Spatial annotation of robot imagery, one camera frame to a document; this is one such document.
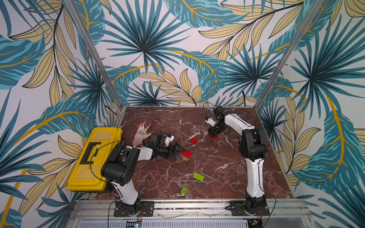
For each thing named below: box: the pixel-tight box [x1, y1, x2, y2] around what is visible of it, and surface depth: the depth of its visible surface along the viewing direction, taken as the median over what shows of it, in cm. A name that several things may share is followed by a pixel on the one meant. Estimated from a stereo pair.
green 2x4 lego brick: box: [192, 172, 205, 182], surface depth 85 cm
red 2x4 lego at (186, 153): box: [180, 150, 193, 159], surface depth 87 cm
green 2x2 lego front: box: [180, 186, 189, 196], surface depth 80 cm
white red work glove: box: [131, 121, 155, 147], surface depth 103 cm
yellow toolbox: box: [66, 126, 123, 192], surface depth 76 cm
